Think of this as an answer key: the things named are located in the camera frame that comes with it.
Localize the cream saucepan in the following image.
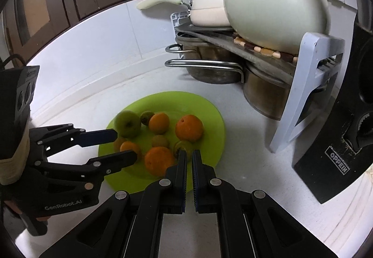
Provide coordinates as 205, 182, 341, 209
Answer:
136, 0, 234, 27

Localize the green plate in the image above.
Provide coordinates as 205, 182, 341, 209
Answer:
98, 91, 227, 192

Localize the large cream casserole pot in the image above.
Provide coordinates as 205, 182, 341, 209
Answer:
223, 0, 331, 51

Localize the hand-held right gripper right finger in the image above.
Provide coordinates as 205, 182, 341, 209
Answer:
191, 150, 338, 258

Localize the black knife block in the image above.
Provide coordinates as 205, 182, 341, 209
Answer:
293, 13, 373, 204

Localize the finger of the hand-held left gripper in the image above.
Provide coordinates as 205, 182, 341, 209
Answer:
29, 125, 117, 156
36, 151, 137, 185

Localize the brown round fruit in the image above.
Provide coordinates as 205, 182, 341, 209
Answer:
151, 135, 170, 148
113, 137, 126, 153

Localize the person's left hand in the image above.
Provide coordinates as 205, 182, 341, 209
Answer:
2, 200, 49, 222

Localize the steel pot with handle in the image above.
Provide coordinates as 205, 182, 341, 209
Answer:
165, 42, 245, 85

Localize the grey plastic pot rack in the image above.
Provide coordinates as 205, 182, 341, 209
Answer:
170, 11, 346, 153

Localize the beaded trivet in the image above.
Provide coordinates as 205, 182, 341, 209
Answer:
233, 36, 298, 63

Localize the green persimmon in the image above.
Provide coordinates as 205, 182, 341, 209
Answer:
140, 111, 155, 126
173, 140, 194, 159

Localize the small orange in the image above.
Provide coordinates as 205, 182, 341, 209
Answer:
120, 141, 143, 162

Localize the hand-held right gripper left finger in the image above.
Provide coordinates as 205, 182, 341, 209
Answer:
39, 150, 187, 258

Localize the green apple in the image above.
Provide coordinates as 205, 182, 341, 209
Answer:
114, 111, 142, 139

